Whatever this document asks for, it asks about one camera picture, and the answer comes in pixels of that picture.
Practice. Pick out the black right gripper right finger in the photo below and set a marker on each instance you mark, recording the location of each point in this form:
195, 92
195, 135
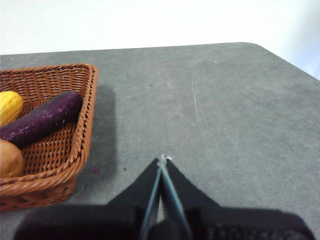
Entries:
225, 225

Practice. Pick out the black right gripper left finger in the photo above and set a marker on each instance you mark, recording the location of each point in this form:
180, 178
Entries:
105, 222

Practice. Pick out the brown potato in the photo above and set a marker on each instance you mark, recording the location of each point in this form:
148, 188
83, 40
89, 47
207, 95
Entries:
10, 160

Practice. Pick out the purple eggplant with green stem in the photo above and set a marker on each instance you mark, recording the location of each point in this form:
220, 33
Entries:
47, 117

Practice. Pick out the brown wicker basket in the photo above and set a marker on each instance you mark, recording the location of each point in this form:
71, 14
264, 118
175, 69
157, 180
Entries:
62, 155

